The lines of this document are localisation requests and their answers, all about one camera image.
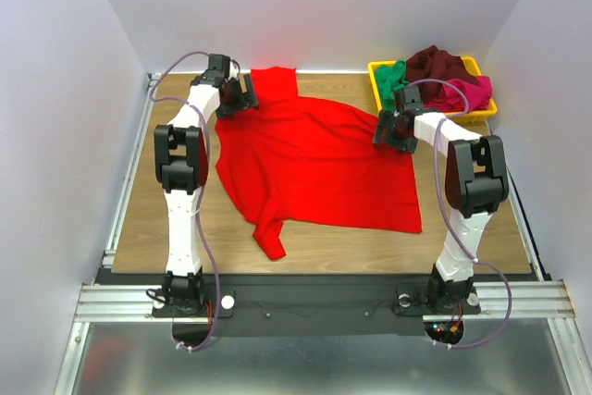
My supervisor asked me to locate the red t shirt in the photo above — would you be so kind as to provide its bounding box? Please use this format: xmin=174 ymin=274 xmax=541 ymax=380
xmin=216 ymin=67 xmax=423 ymax=260

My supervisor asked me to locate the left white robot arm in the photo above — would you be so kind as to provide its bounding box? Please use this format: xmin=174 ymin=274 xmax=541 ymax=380
xmin=147 ymin=54 xmax=258 ymax=317

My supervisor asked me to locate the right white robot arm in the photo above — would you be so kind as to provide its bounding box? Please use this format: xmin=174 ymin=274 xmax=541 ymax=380
xmin=374 ymin=85 xmax=509 ymax=312

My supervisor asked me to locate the green t shirt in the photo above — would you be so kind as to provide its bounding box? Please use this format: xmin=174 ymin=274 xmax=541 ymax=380
xmin=375 ymin=60 xmax=408 ymax=111

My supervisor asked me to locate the maroon t shirt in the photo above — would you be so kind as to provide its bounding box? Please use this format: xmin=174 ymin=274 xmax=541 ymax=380
xmin=406 ymin=45 xmax=478 ymax=85

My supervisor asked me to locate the magenta t shirt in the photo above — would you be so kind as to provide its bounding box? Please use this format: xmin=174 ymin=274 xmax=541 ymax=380
xmin=421 ymin=76 xmax=493 ymax=113

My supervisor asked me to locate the yellow plastic bin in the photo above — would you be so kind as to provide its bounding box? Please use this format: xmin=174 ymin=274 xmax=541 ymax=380
xmin=367 ymin=56 xmax=498 ymax=124

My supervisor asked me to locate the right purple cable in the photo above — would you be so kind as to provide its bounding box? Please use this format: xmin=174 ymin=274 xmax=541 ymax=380
xmin=401 ymin=78 xmax=513 ymax=352

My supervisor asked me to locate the purple cable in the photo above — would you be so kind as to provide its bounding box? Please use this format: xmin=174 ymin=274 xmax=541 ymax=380
xmin=150 ymin=50 xmax=241 ymax=353
xmin=401 ymin=78 xmax=513 ymax=352

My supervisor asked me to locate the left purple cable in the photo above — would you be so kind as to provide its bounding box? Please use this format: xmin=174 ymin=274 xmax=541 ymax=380
xmin=150 ymin=50 xmax=241 ymax=353

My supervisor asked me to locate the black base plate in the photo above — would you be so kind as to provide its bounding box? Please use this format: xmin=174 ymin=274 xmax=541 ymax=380
xmin=97 ymin=271 xmax=480 ymax=349

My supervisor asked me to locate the aluminium frame rail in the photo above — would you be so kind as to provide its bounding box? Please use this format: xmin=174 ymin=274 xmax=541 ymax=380
xmin=74 ymin=95 xmax=153 ymax=323

